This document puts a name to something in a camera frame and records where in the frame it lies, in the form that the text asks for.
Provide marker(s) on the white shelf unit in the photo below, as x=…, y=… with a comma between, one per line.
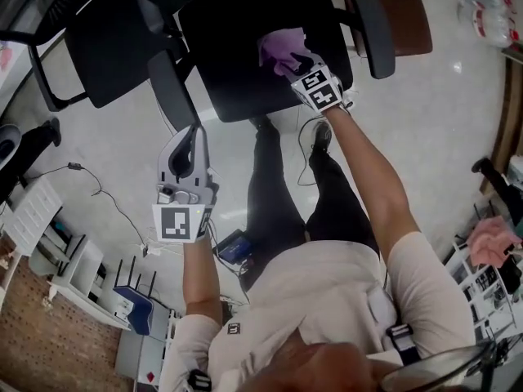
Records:
x=77, y=268

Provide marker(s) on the blue screen device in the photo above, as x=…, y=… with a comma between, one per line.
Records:
x=233, y=247

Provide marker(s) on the person's right shoe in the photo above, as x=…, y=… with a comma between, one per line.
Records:
x=321, y=135

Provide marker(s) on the person's face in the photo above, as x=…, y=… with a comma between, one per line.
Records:
x=327, y=368

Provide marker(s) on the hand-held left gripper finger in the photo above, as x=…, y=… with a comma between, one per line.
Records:
x=203, y=153
x=180, y=155

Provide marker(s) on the black office chair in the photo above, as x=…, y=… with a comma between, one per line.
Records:
x=245, y=55

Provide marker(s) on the person's eyeglasses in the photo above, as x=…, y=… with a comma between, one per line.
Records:
x=441, y=370

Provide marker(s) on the person's right forearm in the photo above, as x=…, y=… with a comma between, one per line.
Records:
x=367, y=178

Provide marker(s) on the white power strip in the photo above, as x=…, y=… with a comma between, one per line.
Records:
x=150, y=249

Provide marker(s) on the person's beige shirt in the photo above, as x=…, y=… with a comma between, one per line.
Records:
x=318, y=308

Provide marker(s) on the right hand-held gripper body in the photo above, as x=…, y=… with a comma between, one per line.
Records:
x=323, y=92

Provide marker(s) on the clear plastic bags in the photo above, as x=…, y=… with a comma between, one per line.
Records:
x=490, y=10

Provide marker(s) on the grey round stool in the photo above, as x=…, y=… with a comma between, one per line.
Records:
x=7, y=145

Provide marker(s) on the person's black trousers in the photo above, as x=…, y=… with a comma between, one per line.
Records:
x=278, y=206

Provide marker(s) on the purple cleaning cloth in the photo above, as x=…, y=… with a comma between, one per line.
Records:
x=278, y=49

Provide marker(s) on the white drawer cabinet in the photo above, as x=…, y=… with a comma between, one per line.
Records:
x=34, y=215

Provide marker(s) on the black mesh chair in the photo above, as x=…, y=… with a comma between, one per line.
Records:
x=110, y=47

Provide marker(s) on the blue router with antennas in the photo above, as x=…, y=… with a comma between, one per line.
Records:
x=137, y=304

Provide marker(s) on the brown perforated board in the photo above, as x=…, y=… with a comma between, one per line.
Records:
x=49, y=341

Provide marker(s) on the black chair base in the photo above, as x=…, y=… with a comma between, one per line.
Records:
x=496, y=182

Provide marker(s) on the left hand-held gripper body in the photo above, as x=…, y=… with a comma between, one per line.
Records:
x=175, y=221

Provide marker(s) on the pink cloth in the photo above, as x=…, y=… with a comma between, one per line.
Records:
x=488, y=241

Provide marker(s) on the brown leather chair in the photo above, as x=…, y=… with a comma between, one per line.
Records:
x=404, y=19

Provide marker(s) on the person's left forearm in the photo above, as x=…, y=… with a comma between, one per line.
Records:
x=200, y=276

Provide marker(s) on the wooden cabinet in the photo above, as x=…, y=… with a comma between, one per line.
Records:
x=506, y=129

